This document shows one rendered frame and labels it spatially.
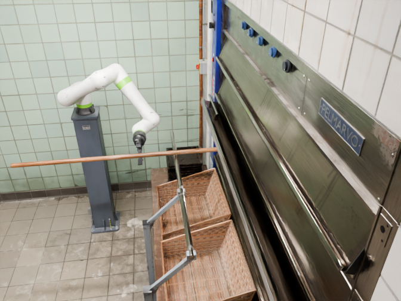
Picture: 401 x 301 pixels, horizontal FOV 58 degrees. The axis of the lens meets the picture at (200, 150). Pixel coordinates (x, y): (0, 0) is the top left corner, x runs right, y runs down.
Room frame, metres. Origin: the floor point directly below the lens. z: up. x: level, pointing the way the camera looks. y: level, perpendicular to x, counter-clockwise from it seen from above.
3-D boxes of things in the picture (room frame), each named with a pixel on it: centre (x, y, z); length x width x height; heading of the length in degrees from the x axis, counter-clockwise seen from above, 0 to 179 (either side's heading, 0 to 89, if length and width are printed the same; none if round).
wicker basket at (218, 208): (2.06, 0.07, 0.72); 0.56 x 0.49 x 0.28; 10
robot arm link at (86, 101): (2.64, 0.93, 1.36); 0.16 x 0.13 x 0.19; 154
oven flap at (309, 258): (1.52, -0.28, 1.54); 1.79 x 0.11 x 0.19; 8
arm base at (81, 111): (2.71, 0.94, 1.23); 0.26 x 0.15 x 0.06; 9
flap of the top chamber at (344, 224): (1.52, -0.28, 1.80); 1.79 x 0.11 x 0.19; 8
